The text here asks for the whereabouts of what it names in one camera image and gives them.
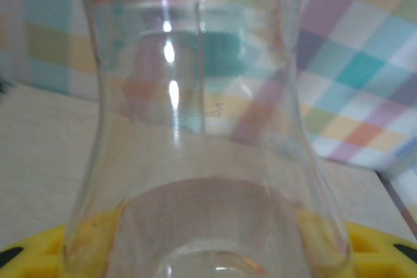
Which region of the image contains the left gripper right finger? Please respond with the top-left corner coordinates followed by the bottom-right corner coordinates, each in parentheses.
top-left (295, 211), bottom-right (417, 278)

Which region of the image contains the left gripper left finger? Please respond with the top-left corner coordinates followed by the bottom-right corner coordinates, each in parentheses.
top-left (0, 208), bottom-right (126, 278)

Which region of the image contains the red label cola bottle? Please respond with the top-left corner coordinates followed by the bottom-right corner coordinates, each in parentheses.
top-left (35, 0), bottom-right (354, 278)

